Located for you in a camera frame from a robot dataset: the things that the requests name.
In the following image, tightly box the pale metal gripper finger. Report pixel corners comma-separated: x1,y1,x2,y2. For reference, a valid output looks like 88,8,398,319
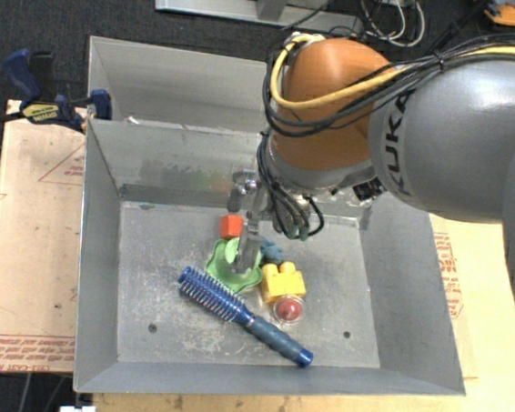
242,230,262,276
229,226,251,276

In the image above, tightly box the dark teal lumpy toy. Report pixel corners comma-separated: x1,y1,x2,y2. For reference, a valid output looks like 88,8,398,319
257,238,288,266

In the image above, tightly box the green floppy leaf-shaped toy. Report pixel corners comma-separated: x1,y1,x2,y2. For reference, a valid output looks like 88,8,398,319
202,234,268,296

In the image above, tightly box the orange-red cube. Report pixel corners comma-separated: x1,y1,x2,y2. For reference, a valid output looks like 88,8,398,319
217,213,245,242

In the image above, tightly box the yellow toy building brick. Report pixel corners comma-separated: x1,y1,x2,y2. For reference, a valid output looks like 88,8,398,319
257,257,311,308

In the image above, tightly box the blue hairbrush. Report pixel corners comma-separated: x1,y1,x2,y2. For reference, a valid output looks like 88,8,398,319
169,264,323,370

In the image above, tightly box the red ball in clear shell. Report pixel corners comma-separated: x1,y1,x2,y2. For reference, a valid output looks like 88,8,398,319
270,293,308,330

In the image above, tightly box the grey metal bin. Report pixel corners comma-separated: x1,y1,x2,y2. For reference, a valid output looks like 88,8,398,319
53,35,500,412

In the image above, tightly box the brown cardboard board red print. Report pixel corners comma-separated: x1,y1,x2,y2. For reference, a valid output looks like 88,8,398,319
0,98,505,412

